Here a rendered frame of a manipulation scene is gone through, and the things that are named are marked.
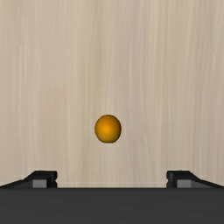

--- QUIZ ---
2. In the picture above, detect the orange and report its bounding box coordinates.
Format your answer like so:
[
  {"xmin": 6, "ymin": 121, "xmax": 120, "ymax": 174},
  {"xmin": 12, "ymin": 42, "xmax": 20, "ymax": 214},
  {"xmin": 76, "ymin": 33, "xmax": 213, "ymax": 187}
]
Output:
[{"xmin": 94, "ymin": 114, "xmax": 123, "ymax": 144}]

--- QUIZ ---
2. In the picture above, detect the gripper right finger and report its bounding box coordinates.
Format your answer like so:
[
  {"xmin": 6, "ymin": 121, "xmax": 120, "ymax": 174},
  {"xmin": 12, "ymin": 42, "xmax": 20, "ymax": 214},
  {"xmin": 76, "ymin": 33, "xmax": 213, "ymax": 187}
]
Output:
[{"xmin": 165, "ymin": 170, "xmax": 224, "ymax": 189}]

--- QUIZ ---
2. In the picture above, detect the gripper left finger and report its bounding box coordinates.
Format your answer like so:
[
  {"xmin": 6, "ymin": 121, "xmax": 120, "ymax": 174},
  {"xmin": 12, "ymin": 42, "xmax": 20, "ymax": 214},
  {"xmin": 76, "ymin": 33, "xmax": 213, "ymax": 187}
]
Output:
[{"xmin": 0, "ymin": 170, "xmax": 59, "ymax": 189}]

